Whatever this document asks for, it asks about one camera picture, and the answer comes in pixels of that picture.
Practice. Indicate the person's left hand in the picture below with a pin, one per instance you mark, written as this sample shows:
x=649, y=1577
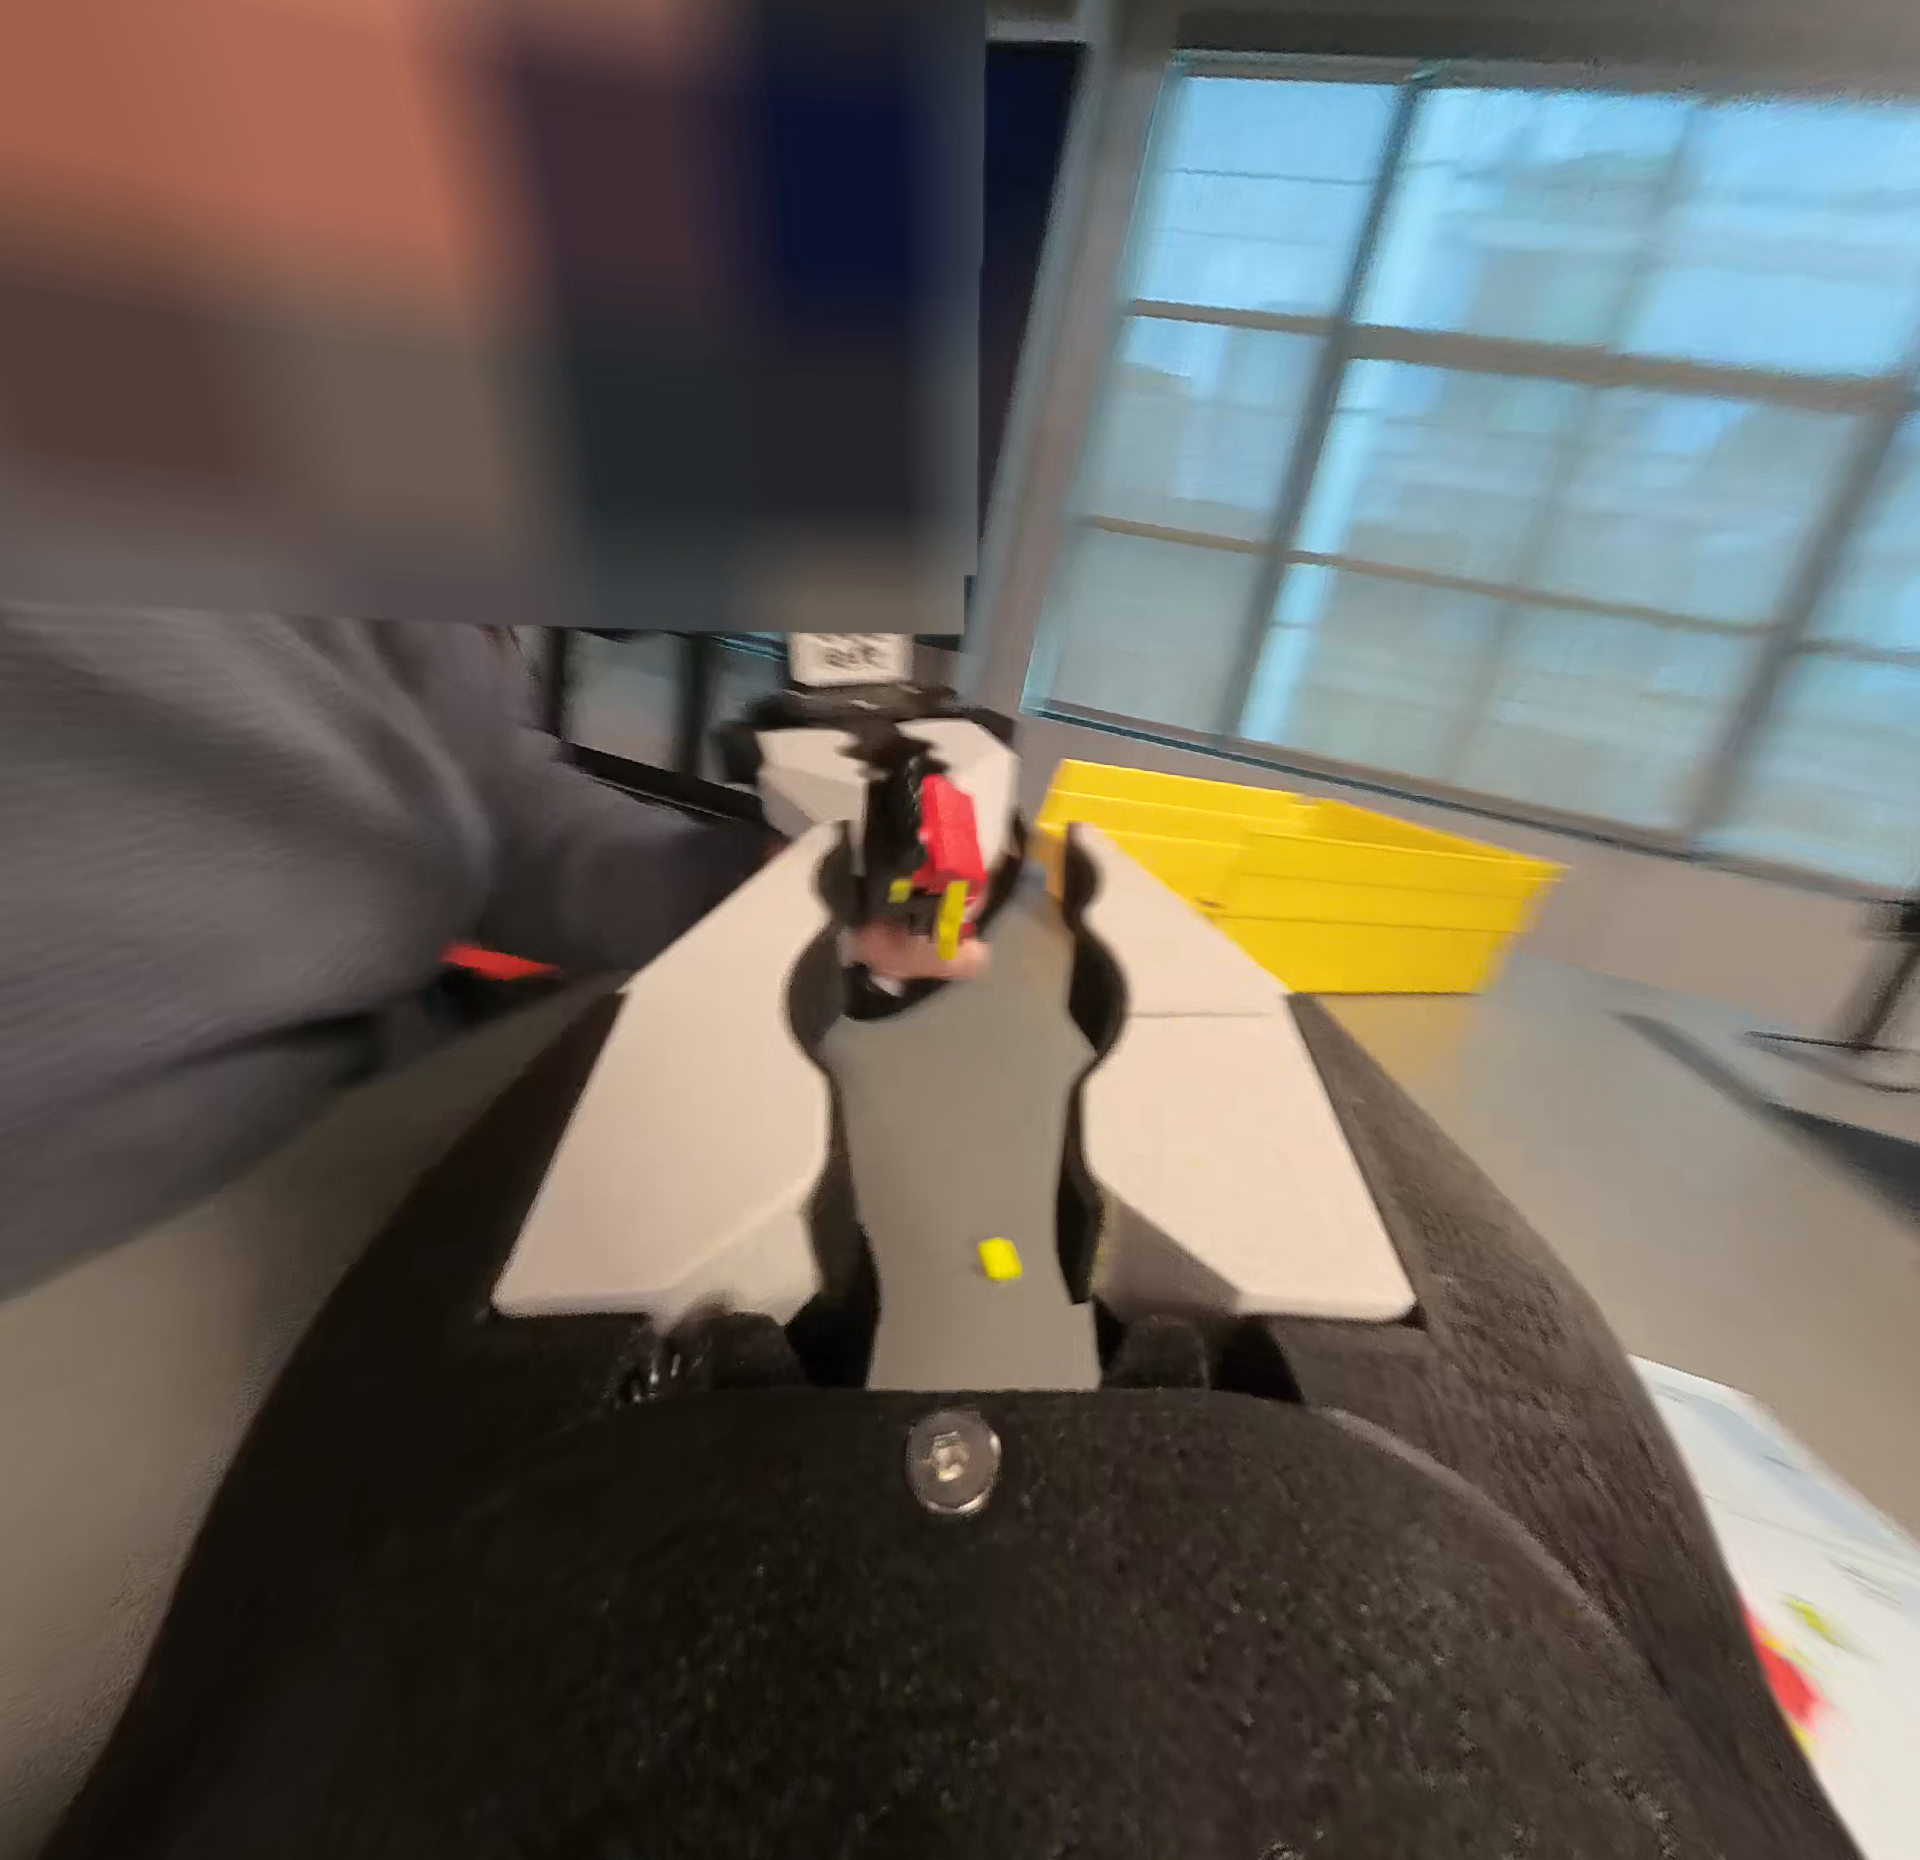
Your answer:
x=907, y=969

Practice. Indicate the lego instruction booklet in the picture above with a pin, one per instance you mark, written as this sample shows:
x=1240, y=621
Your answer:
x=1800, y=1588

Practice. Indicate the yellow plastic bin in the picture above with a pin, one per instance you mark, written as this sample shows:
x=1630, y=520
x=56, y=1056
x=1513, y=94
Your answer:
x=1349, y=901

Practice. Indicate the black pole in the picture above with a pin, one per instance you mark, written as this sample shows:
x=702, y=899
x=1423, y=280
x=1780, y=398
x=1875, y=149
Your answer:
x=1895, y=976

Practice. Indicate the person's torso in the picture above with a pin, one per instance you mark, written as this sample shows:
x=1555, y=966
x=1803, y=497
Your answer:
x=225, y=914

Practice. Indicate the red yellow lego body assembly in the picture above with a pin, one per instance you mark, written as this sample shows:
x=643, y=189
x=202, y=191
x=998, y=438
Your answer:
x=948, y=825

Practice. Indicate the person's left forearm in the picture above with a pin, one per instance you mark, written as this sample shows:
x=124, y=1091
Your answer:
x=630, y=871

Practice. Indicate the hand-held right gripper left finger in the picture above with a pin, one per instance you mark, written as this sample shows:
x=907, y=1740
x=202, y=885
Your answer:
x=677, y=1138

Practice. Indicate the small yellow lego piece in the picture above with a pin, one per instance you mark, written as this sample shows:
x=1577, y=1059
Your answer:
x=998, y=1258

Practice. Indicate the window with blinds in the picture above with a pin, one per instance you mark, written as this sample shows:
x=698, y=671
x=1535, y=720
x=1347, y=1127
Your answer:
x=1502, y=465

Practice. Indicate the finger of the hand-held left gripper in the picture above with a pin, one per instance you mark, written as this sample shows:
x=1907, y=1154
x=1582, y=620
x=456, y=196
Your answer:
x=992, y=781
x=804, y=777

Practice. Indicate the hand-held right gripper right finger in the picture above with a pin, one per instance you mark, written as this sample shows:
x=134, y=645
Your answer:
x=1245, y=1138

